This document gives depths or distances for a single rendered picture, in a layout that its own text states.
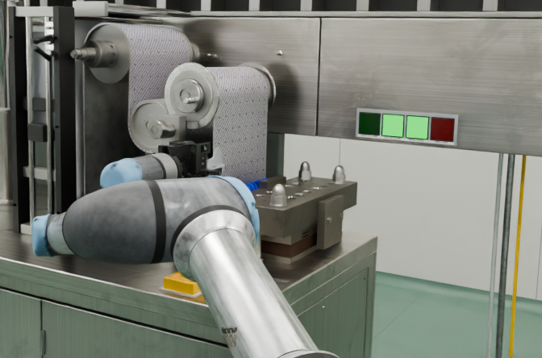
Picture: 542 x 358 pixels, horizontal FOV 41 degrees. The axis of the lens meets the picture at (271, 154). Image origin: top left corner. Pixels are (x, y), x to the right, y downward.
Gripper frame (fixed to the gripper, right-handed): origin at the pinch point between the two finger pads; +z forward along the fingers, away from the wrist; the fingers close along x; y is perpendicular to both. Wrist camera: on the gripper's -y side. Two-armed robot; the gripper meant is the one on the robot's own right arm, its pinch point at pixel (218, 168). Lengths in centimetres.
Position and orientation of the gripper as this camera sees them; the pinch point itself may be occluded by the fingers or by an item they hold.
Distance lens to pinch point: 164.3
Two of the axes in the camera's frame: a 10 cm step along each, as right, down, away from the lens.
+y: 0.3, -9.9, -1.5
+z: 4.8, -1.1, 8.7
